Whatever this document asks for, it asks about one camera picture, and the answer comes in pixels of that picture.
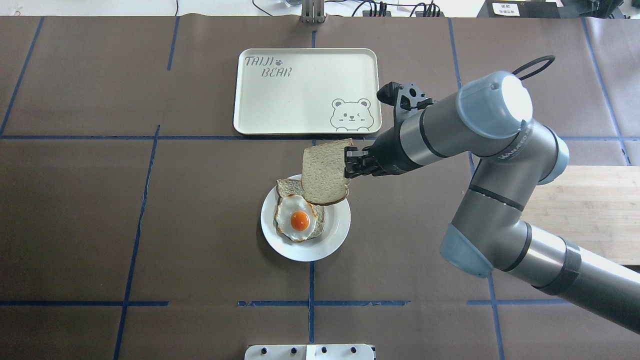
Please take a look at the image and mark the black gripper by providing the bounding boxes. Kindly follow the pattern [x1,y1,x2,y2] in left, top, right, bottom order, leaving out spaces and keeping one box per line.
[343,145,387,179]

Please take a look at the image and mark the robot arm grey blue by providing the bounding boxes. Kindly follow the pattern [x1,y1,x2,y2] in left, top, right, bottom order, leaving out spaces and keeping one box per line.
[343,71,640,333]

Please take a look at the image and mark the fried egg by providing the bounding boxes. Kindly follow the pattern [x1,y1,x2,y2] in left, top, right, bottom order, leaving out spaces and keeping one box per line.
[274,194,319,243]

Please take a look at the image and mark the cream bear tray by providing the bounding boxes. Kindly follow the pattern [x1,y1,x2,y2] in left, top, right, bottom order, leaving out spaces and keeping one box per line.
[233,48,382,137]

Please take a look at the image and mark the orange black usb hub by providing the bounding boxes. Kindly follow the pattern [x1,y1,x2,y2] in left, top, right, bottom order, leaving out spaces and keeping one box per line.
[351,0,445,18]

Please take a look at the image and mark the white pillar with base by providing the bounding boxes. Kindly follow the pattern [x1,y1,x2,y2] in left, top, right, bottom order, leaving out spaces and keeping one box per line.
[244,343,377,360]

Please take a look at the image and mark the black box white label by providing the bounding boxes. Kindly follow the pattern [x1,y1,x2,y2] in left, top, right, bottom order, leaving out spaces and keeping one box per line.
[476,0,561,19]

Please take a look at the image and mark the wooden cutting board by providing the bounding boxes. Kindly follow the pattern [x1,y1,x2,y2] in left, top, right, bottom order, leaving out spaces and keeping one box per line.
[522,165,640,265]

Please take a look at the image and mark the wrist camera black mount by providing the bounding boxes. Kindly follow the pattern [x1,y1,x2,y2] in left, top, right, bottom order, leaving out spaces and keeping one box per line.
[375,82,437,127]

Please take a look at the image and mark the aluminium frame post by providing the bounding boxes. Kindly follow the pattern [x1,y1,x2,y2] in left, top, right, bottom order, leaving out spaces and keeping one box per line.
[301,0,327,24]

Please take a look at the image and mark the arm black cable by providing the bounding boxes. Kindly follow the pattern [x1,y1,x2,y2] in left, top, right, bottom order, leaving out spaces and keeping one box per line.
[511,55,556,82]

